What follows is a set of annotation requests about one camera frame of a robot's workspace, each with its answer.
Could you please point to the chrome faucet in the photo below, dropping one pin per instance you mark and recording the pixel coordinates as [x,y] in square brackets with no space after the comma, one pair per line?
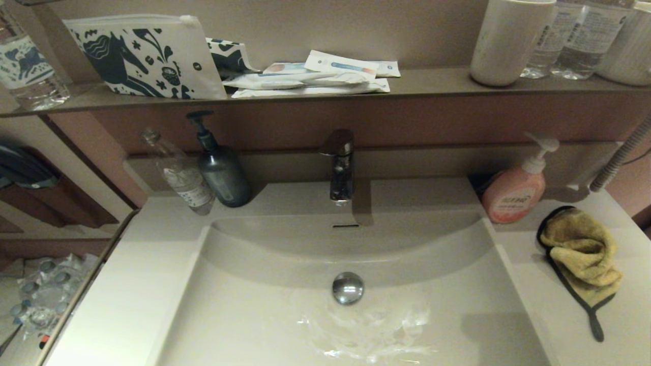
[342,173]

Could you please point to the yellow cloth with black trim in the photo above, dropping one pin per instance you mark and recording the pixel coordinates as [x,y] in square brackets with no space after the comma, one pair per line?
[580,249]

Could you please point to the white sink basin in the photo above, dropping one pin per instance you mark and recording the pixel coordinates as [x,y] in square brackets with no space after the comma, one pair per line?
[244,305]

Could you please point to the wide flat white sachet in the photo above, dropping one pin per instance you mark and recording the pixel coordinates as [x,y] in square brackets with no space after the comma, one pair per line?
[315,90]

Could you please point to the dark grey pump bottle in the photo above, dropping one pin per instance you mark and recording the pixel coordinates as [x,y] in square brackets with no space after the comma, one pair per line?
[224,178]

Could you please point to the chrome drain stopper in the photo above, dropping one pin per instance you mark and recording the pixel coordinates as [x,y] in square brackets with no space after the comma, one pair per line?
[348,288]

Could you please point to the long white sachet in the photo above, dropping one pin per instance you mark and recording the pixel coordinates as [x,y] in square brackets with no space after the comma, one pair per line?
[285,80]

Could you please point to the white sachet blue red stripe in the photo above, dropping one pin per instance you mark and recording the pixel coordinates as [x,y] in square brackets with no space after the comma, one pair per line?
[341,65]

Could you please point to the white sachet orange blue print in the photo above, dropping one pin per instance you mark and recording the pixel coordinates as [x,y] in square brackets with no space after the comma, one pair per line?
[285,68]

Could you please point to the clear slim plastic bottle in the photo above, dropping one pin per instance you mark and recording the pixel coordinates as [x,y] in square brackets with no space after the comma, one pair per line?
[188,185]

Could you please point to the small blue patterned pouch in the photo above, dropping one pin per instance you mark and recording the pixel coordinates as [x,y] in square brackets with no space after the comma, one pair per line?
[230,57]

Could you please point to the pink soap pump bottle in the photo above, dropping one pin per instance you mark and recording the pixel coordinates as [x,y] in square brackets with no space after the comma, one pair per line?
[511,195]

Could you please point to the white pouch blue horse print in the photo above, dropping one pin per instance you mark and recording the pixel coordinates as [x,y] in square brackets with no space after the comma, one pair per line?
[152,56]

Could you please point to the white ceramic cup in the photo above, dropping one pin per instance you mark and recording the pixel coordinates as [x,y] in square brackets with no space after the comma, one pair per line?
[506,46]
[633,56]

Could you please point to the brown wooden rack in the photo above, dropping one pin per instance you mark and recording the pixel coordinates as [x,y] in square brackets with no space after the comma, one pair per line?
[66,206]

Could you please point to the clear water bottle white label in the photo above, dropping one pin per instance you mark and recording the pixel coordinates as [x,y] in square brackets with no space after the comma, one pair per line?
[552,46]
[590,40]

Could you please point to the shrink-wrapped pack of bottles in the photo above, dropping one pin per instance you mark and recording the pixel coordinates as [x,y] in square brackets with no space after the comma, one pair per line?
[48,295]

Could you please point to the dark blue grey object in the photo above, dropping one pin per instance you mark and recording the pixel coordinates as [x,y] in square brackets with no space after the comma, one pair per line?
[25,168]

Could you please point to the water bottle blue horse label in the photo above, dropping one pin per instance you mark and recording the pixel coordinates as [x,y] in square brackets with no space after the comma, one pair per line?
[28,71]

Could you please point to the brown wall shelf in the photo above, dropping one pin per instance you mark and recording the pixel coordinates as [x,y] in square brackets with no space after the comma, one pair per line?
[432,81]

